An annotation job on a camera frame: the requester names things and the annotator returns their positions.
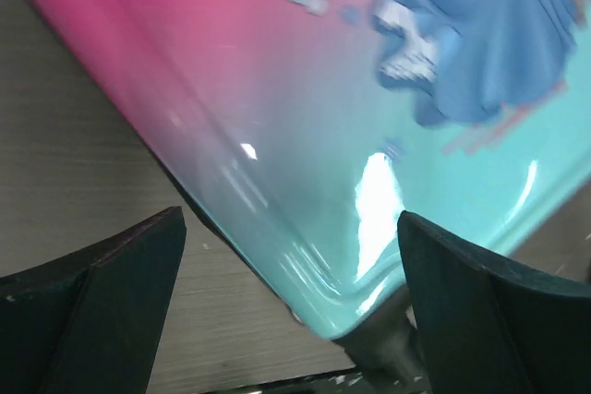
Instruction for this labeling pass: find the pink teal suitcase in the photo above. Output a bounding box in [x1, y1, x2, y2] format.
[0, 0, 591, 381]

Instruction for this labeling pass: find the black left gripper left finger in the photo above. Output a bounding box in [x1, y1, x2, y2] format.
[1, 207, 187, 394]

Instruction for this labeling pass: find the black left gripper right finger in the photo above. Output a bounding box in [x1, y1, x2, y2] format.
[397, 211, 590, 393]

